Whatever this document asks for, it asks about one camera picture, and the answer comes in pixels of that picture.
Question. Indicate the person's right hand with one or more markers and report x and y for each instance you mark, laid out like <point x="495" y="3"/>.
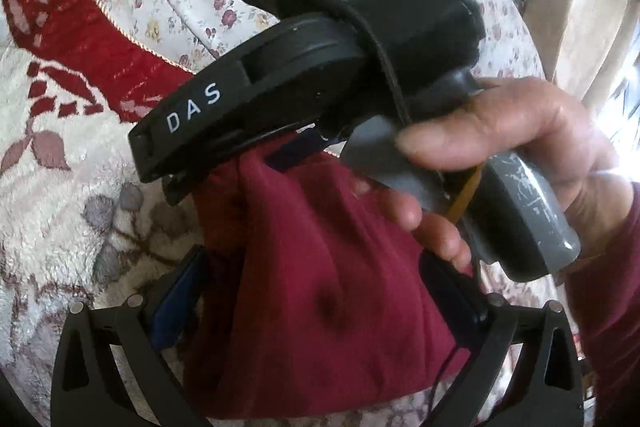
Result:
<point x="555" y="131"/>

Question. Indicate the white and red plush blanket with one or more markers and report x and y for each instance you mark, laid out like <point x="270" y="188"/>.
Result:
<point x="77" y="223"/>

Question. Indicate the beige curtain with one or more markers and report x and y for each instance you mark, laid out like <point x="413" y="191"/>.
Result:
<point x="585" y="46"/>

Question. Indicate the dark red knit garment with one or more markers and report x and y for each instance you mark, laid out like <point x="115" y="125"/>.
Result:
<point x="313" y="303"/>

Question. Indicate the dark red sleeve forearm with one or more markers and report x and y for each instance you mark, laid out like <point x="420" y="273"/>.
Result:
<point x="604" y="298"/>

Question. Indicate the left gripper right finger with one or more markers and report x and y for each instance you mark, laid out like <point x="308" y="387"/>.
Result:
<point x="546" y="385"/>

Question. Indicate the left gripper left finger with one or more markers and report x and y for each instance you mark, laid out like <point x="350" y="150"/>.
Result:
<point x="87" y="389"/>

